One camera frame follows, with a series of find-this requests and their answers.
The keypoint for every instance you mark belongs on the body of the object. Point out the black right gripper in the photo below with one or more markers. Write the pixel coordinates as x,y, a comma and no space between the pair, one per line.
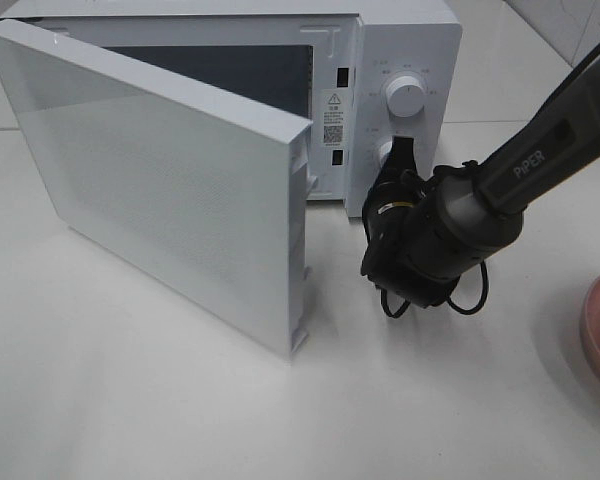
396,191

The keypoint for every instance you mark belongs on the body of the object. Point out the white microwave door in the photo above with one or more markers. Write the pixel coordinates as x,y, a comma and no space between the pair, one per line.
201,188

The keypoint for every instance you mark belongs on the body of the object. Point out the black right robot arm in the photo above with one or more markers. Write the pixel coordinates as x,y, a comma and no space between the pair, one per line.
423,234

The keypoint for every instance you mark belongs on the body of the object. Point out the lower white round knob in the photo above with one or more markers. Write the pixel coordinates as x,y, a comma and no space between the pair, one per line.
381,153

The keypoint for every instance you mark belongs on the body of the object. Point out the white round knob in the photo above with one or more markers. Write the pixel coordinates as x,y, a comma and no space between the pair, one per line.
405,95
381,153

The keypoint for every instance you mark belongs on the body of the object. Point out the upper white round knob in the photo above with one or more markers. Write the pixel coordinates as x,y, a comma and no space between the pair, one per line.
405,95

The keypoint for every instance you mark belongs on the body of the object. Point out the white warning label sticker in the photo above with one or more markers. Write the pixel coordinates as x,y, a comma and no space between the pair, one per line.
334,115

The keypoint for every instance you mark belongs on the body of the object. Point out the white microwave oven body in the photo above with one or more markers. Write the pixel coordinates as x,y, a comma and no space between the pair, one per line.
281,54

